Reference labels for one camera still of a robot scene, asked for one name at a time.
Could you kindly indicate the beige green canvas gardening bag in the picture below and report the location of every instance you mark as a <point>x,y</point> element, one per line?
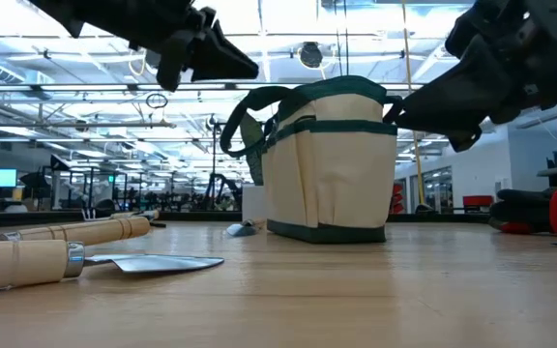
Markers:
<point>331,183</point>

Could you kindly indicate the red storage bins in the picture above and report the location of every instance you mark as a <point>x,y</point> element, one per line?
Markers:
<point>397,198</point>

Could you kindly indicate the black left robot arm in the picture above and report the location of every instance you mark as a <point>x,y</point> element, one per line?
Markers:
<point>114,17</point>

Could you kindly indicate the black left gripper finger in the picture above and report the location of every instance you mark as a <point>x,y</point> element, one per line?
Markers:
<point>220,60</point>

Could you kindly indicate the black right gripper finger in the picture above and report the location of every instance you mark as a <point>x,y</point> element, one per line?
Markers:
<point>452,96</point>

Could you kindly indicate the distant black robot workstation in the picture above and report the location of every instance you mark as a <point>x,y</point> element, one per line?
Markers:
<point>90,193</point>

